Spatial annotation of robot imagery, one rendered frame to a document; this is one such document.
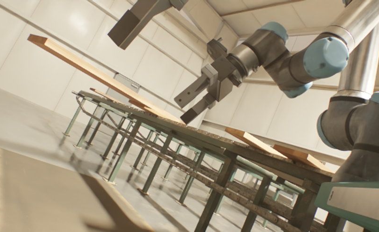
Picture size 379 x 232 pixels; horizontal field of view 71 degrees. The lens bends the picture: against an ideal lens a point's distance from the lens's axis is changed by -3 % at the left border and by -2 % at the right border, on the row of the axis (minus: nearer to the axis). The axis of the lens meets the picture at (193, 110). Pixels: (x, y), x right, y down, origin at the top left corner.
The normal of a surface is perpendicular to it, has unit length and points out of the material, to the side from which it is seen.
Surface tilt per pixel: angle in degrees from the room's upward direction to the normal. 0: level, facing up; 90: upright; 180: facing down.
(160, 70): 89
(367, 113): 88
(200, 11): 90
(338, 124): 105
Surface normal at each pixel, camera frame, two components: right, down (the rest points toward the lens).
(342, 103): -0.75, -0.28
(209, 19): 0.58, 0.14
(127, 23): -0.39, -0.18
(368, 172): -0.43, -0.64
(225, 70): -0.05, -0.32
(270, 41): 0.16, -0.08
